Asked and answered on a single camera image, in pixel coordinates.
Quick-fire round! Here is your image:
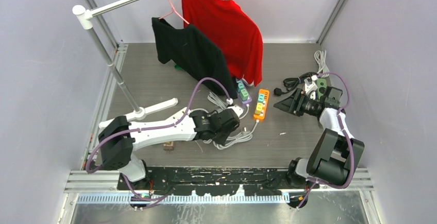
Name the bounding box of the orange power strip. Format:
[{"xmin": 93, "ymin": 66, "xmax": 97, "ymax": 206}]
[{"xmin": 253, "ymin": 89, "xmax": 270, "ymax": 122}]

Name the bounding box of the teal plug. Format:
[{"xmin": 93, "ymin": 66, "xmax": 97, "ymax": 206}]
[{"xmin": 257, "ymin": 93, "xmax": 265, "ymax": 103}]

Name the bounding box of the yellow plug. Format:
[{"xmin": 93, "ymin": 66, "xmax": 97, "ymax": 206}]
[{"xmin": 255, "ymin": 102, "xmax": 264, "ymax": 115}]

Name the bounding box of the pink plug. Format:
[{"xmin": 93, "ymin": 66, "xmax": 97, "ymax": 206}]
[{"xmin": 163, "ymin": 142, "xmax": 174, "ymax": 152}]

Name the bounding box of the green power strip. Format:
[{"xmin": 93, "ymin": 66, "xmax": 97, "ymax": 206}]
[{"xmin": 316, "ymin": 78, "xmax": 328, "ymax": 99}]

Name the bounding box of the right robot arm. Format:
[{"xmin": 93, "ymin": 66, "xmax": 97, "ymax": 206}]
[{"xmin": 274, "ymin": 87, "xmax": 365, "ymax": 188}]

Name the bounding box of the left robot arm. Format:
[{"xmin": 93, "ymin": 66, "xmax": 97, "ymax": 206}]
[{"xmin": 98, "ymin": 106, "xmax": 244, "ymax": 189}]

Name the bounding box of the purple power strip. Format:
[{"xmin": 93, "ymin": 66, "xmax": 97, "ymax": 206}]
[{"xmin": 236, "ymin": 79, "xmax": 252, "ymax": 104}]

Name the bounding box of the black garment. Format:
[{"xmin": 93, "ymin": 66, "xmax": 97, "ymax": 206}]
[{"xmin": 151, "ymin": 18, "xmax": 237, "ymax": 99}]

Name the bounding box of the red sweater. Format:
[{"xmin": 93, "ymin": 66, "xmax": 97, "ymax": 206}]
[{"xmin": 181, "ymin": 0, "xmax": 263, "ymax": 86}]

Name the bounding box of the pink hanger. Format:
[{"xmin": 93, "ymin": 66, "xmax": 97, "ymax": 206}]
[{"xmin": 159, "ymin": 0, "xmax": 190, "ymax": 25}]

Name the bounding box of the black coiled cable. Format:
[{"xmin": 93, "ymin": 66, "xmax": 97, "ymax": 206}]
[{"xmin": 274, "ymin": 72, "xmax": 318, "ymax": 97}]

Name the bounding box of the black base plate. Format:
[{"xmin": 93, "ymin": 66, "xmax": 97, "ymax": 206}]
[{"xmin": 130, "ymin": 167, "xmax": 309, "ymax": 196}]

